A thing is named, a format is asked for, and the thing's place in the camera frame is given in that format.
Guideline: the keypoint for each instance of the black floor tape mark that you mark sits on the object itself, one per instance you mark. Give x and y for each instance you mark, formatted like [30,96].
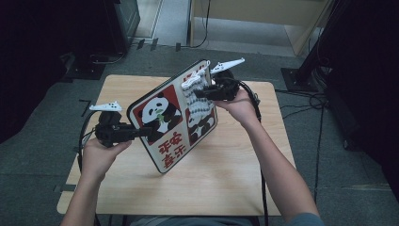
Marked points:
[85,108]

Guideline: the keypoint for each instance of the person's left hand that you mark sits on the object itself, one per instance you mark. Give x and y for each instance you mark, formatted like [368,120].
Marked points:
[97,160]

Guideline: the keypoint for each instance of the dark cabinet with glass panel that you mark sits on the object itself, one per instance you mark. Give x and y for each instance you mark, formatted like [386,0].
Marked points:
[128,15]

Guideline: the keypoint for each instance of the person's right hand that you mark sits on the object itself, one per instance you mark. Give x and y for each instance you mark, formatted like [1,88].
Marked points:
[244,108]

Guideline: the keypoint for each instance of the black metal stand with pole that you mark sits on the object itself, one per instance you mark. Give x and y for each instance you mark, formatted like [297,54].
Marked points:
[295,81]

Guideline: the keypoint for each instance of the grey flat strip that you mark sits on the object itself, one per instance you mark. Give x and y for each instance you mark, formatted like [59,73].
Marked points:
[66,188]

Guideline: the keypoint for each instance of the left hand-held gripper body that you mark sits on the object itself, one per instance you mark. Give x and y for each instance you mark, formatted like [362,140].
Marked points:
[111,130]

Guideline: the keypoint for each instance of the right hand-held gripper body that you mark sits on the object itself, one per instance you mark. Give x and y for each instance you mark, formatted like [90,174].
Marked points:
[226,88]

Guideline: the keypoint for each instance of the black flat stand base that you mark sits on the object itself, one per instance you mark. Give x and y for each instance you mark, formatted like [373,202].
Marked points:
[84,70]

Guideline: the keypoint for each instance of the dark curtain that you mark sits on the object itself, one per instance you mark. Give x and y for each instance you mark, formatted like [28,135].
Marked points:
[31,47]
[370,62]

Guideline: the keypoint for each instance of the light wooden cabinet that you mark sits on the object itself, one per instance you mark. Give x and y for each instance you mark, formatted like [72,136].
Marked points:
[251,9]

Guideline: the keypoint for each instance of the person's blue-grey clothing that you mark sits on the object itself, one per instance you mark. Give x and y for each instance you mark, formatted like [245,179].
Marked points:
[194,221]

